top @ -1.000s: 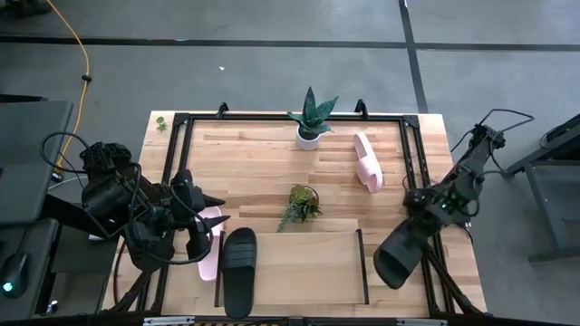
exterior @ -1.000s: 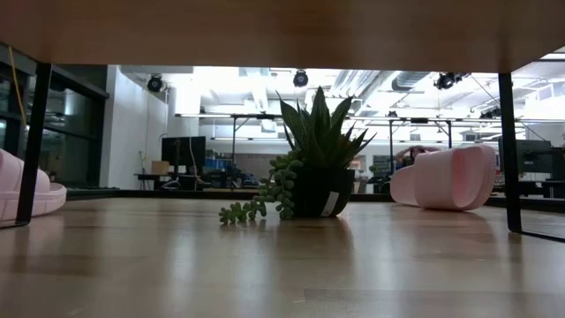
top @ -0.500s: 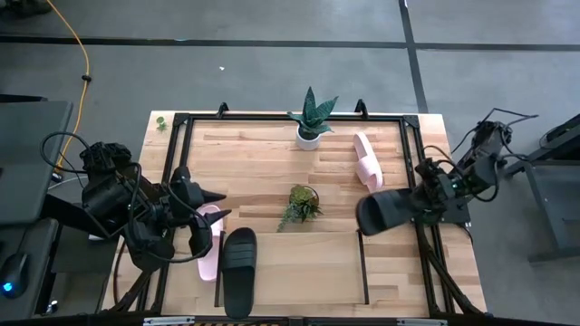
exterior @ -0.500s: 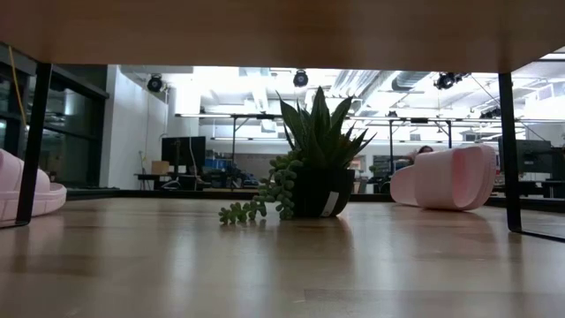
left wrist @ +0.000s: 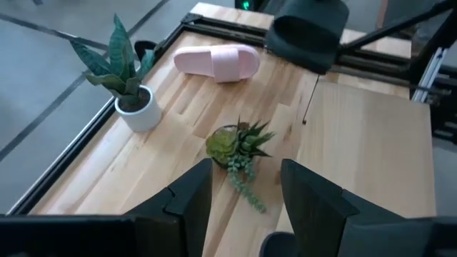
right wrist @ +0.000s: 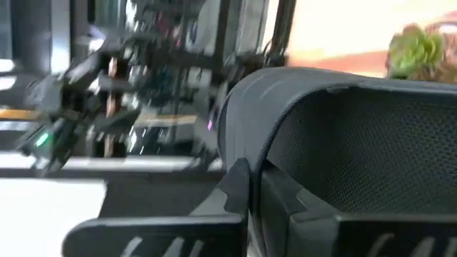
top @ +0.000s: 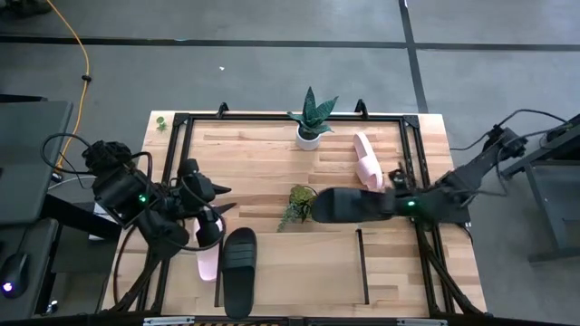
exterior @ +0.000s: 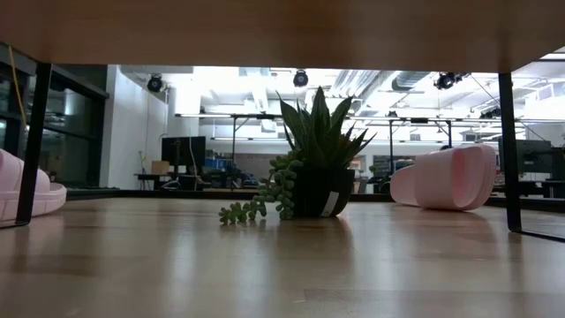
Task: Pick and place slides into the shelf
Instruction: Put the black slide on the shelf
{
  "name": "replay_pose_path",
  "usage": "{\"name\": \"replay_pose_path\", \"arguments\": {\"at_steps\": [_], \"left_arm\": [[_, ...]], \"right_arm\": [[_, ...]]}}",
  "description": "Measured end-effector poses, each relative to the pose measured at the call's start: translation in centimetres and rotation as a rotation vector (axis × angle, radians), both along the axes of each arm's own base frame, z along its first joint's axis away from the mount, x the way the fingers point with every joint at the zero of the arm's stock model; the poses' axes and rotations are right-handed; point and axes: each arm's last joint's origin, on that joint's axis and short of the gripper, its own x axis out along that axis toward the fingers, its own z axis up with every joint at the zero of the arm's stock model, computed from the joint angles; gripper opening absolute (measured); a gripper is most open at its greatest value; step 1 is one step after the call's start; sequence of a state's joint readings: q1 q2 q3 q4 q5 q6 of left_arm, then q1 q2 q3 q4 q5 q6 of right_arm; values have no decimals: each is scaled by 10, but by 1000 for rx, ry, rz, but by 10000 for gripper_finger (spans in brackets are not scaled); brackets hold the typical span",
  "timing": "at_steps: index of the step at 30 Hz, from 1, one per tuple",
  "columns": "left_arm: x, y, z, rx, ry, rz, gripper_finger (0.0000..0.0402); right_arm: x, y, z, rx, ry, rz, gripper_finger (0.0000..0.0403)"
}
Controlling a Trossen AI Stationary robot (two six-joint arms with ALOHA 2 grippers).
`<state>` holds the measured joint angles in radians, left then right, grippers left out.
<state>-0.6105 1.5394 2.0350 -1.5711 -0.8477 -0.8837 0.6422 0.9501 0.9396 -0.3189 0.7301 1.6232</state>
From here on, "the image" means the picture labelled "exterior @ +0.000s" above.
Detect pink rubber slide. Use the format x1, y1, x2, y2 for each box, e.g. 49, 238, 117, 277
0, 148, 68, 229
389, 143, 499, 212

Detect wooden shelf with black legs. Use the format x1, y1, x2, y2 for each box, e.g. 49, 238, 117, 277
0, 0, 565, 243

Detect succulent plant in black pot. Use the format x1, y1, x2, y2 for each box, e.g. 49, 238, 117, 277
218, 86, 377, 227

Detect blue storage bins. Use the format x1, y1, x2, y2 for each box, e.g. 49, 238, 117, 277
205, 157, 234, 174

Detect black computer monitor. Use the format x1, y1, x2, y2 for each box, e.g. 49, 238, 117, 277
161, 135, 207, 168
516, 139, 554, 176

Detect black metal workstation frame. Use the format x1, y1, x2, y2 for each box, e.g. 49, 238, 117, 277
175, 112, 283, 178
346, 115, 456, 195

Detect black aluminium table frame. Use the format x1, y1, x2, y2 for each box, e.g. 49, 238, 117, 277
65, 187, 565, 213

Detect grey ceiling air duct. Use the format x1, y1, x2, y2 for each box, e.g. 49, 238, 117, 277
390, 72, 428, 93

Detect yellow cable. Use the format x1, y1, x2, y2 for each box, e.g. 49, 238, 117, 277
7, 45, 25, 130

